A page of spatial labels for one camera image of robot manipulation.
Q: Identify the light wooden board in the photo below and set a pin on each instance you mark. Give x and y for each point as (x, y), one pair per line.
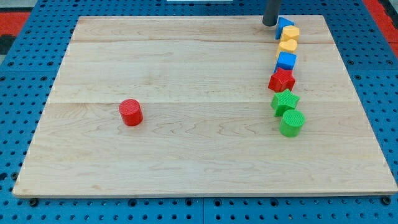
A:
(208, 128)

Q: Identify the red cylinder block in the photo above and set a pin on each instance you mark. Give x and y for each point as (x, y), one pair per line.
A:
(130, 111)

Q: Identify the green star block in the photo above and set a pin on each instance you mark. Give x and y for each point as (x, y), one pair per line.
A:
(283, 101)

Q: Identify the red star block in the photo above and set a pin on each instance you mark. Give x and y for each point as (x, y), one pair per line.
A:
(281, 80)

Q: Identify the green cylinder block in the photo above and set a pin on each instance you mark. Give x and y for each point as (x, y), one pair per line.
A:
(291, 123)

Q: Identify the blue cube block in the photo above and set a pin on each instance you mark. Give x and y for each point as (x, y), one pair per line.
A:
(286, 61)

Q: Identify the yellow heart block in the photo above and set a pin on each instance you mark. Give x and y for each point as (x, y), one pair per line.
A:
(288, 46)

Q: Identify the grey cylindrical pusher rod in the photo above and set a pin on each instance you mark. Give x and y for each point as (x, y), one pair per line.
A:
(271, 12)

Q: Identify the yellow hexagon block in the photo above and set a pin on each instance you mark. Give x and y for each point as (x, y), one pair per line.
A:
(290, 32)

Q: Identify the blue triangle block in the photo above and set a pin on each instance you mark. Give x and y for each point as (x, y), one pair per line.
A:
(281, 23)

